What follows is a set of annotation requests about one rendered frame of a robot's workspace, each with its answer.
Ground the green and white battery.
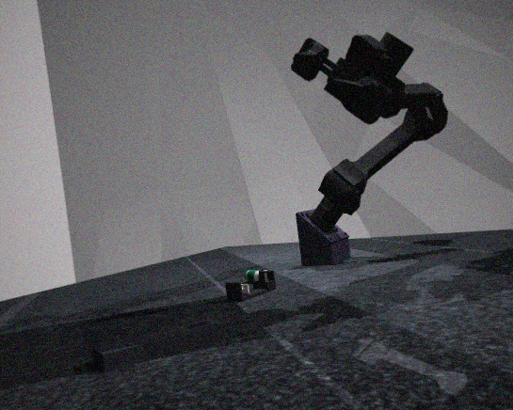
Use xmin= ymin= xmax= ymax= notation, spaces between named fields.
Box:
xmin=245 ymin=270 xmax=260 ymax=282

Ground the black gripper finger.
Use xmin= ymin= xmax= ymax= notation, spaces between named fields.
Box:
xmin=293 ymin=42 xmax=325 ymax=81
xmin=329 ymin=76 xmax=379 ymax=117

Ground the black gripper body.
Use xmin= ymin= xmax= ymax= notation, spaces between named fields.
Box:
xmin=299 ymin=38 xmax=393 ymax=125

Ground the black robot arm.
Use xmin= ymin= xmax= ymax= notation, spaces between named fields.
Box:
xmin=305 ymin=31 xmax=448 ymax=232

